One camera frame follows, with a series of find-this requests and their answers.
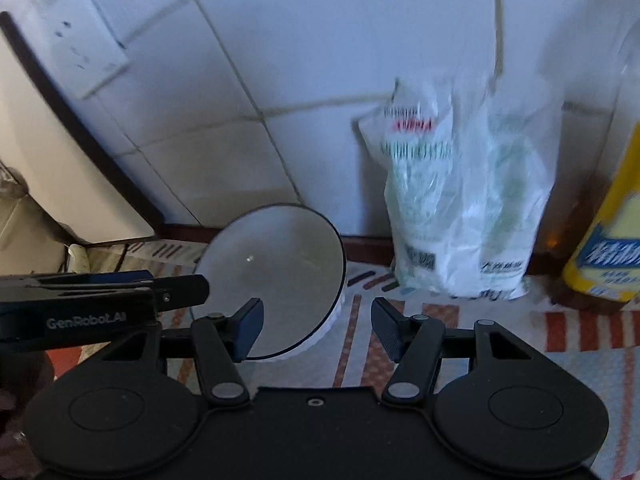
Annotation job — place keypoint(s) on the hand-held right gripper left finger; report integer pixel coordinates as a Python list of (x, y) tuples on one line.
[(248, 330)]

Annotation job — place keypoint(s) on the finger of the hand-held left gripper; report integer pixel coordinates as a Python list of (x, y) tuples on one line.
[(182, 290), (100, 278)]

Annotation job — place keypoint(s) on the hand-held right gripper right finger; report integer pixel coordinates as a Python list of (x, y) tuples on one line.
[(387, 330)]

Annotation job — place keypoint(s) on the large white ribbed bowl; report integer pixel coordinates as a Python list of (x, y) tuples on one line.
[(280, 270)]

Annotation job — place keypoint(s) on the person's left hand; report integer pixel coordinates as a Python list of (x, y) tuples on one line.
[(17, 410)]

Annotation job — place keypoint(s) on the white board with dark edge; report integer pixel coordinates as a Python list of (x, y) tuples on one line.
[(65, 160)]

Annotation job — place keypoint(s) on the clear plastic bag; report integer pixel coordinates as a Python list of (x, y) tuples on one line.
[(450, 200)]

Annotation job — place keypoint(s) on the striped table cloth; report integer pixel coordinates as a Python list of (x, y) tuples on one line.
[(575, 365)]

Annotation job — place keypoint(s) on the large yellow label bottle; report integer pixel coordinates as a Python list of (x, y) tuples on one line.
[(607, 230)]

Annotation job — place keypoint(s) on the white wall socket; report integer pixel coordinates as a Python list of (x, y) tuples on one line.
[(85, 40)]

